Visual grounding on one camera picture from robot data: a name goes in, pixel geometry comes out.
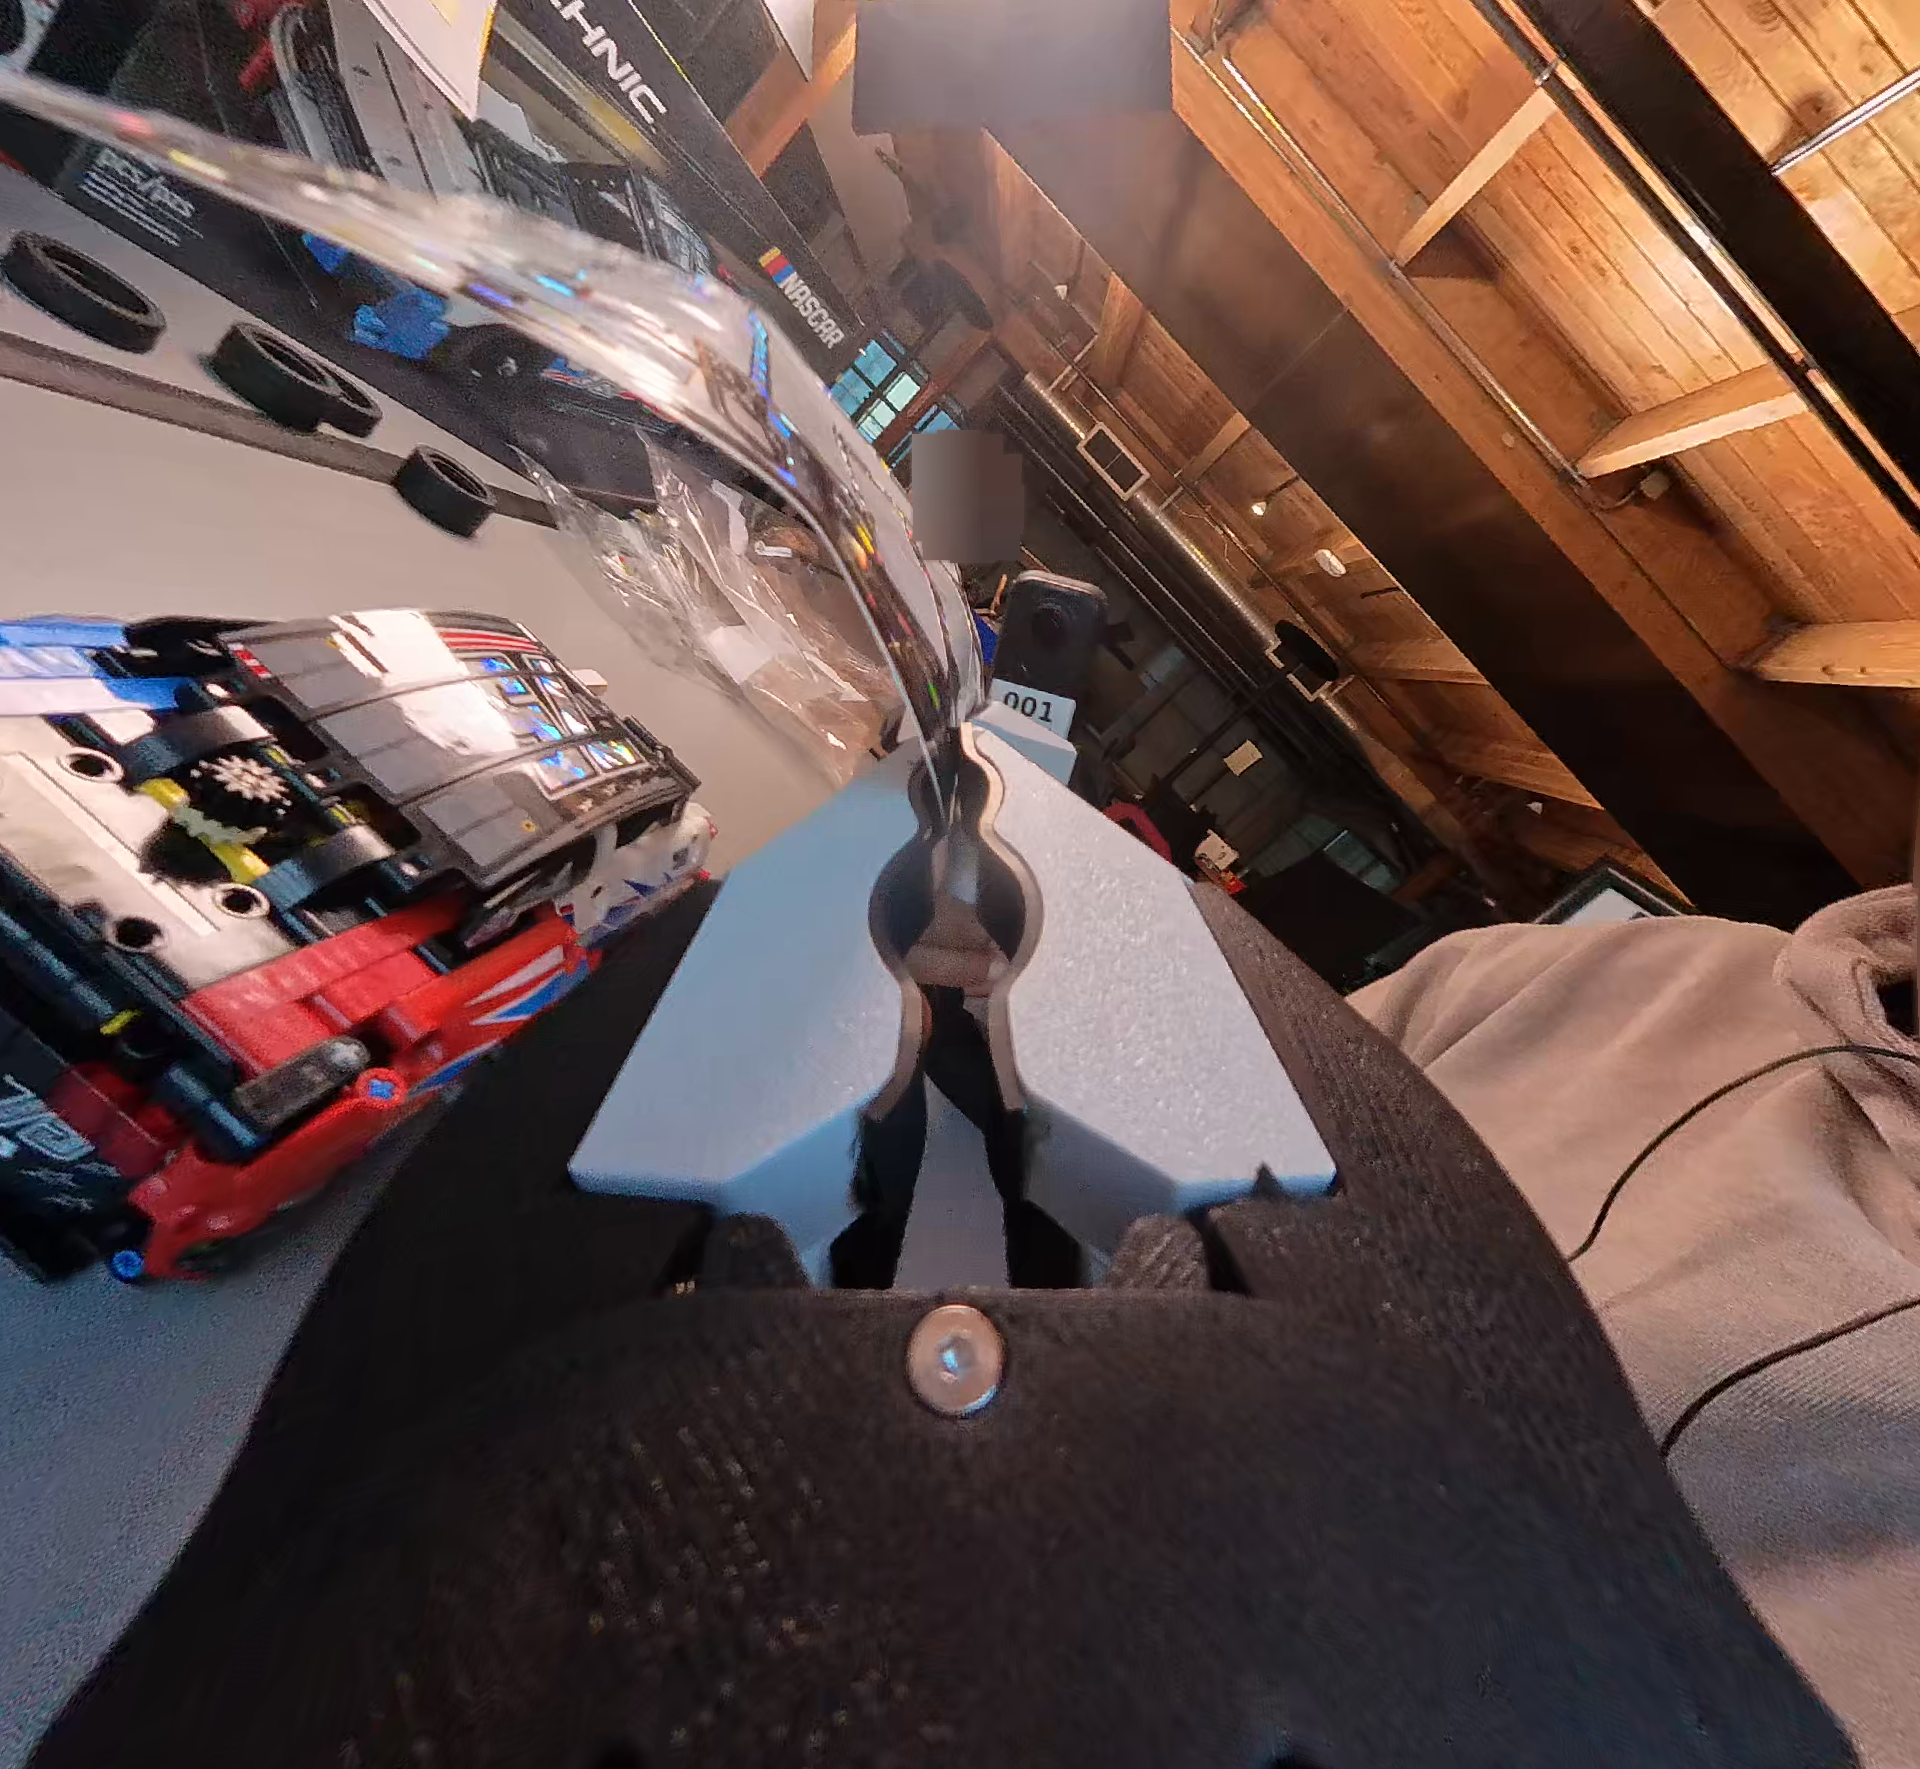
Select holographic sticker sheet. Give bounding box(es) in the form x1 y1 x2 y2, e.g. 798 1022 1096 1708
0 65 993 811

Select black light stand pole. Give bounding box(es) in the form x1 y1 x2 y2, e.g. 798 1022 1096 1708
1411 0 1920 525

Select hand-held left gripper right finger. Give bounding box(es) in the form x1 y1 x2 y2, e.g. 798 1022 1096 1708
965 732 1339 1276

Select lego race car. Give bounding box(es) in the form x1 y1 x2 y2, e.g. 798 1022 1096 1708
0 605 720 1283

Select white sign with black tag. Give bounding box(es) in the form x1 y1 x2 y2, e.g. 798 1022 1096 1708
1531 859 1697 922

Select silver air duct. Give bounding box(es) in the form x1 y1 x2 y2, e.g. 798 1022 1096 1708
996 367 1351 690

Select lego set box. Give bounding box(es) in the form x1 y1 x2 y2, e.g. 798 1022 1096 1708
0 0 902 512

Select crumpled clear plastic bags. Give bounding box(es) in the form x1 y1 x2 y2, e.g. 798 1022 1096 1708
517 447 902 750

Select paned window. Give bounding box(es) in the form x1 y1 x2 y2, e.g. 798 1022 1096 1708
830 336 962 441

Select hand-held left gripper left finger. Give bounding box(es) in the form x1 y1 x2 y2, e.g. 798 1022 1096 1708
567 725 962 1283

